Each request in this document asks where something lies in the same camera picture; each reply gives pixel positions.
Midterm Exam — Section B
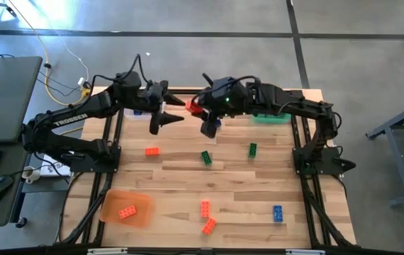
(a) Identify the white frame label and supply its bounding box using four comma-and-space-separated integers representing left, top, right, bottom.
285, 249, 325, 255
87, 247, 128, 255

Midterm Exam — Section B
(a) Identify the orange plastic bin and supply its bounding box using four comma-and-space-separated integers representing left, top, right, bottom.
99, 188, 153, 229

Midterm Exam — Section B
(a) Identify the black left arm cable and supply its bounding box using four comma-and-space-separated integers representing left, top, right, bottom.
91, 53, 153, 94

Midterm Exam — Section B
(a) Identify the white cup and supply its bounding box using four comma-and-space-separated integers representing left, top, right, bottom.
21, 165, 42, 184

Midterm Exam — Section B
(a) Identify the grey laptop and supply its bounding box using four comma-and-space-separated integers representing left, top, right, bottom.
0, 55, 43, 143

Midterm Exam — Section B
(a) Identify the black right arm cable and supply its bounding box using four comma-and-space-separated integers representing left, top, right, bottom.
191, 74, 259, 104

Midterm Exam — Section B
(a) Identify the black desk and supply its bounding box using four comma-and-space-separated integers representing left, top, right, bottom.
0, 140, 33, 228

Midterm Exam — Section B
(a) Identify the green plastic bin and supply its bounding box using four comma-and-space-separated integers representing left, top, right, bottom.
251, 112, 293, 125

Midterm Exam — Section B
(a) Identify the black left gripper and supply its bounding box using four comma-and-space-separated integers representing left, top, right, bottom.
138, 80, 187, 136

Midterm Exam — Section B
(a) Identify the white floor cable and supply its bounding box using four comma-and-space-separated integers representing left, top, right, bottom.
42, 19, 90, 86

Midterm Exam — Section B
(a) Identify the yellow floor cable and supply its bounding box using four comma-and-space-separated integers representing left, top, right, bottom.
6, 0, 94, 107

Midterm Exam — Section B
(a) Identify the grey metal table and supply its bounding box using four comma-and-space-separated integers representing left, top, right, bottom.
366, 96, 404, 208

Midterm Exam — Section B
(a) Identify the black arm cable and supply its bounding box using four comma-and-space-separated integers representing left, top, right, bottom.
191, 74, 259, 104
91, 53, 153, 94

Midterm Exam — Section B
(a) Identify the black aluminium table frame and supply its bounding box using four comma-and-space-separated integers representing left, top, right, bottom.
53, 86, 358, 251

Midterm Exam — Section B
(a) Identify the clear plastic bin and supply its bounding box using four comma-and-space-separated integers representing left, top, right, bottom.
123, 105, 166, 122

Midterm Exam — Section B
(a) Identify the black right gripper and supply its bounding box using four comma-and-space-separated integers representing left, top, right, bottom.
196, 76, 258, 140

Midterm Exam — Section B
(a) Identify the white printed paper sheet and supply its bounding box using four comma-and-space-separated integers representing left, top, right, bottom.
40, 152, 72, 177

